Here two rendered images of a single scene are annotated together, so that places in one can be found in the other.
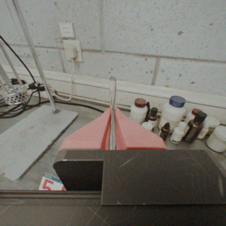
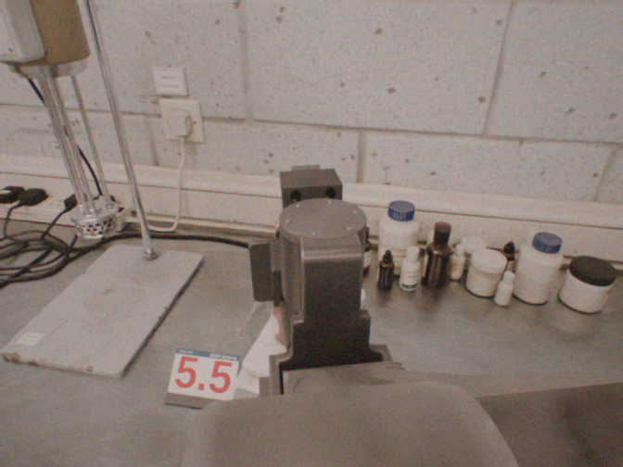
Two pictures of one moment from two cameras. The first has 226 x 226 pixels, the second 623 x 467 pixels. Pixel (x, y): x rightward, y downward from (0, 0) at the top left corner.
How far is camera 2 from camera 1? 35 cm
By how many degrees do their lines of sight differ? 9
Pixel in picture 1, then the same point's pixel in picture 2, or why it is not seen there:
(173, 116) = (398, 239)
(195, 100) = (440, 206)
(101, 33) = (246, 88)
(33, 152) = (134, 331)
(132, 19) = (305, 68)
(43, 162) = (158, 346)
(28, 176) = (139, 368)
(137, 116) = not seen: hidden behind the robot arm
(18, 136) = (85, 309)
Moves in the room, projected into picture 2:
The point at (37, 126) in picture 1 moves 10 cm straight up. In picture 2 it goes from (121, 287) to (107, 240)
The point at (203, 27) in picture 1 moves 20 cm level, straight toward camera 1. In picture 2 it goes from (425, 82) to (397, 112)
